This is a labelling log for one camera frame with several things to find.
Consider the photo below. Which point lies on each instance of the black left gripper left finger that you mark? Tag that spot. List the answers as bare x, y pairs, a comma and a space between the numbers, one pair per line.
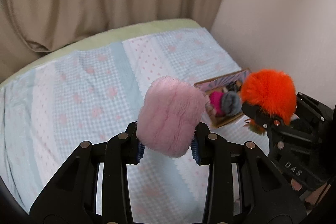
91, 185

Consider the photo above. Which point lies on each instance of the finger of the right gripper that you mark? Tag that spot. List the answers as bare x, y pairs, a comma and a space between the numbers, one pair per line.
313, 105

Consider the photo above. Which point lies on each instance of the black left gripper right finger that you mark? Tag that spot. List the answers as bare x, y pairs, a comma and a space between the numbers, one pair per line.
243, 185

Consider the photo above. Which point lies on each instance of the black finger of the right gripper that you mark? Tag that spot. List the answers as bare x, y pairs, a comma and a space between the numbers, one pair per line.
267, 118

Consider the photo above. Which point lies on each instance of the orange pompom with green leaves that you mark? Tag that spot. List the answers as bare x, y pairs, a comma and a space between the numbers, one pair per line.
269, 86

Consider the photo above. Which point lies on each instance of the grey fluffy fur item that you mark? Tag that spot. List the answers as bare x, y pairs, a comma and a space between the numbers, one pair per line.
231, 104

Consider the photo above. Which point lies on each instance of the magenta velvet pouch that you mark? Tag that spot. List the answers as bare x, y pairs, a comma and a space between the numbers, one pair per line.
216, 101

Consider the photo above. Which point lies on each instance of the pink fluffy plush item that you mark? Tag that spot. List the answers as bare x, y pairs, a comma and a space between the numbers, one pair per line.
170, 113

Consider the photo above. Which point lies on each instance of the cardboard box with pink lining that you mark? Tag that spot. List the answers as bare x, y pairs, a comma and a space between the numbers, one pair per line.
219, 84

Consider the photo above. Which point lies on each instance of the black patterned fabric bow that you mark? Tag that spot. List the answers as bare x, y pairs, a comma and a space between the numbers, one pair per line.
234, 86

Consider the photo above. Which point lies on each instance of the blue gingham floral blanket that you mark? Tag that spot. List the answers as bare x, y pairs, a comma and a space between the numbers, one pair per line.
93, 95

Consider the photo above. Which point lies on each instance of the light green mattress sheet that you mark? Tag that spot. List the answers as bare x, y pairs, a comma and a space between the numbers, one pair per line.
92, 40

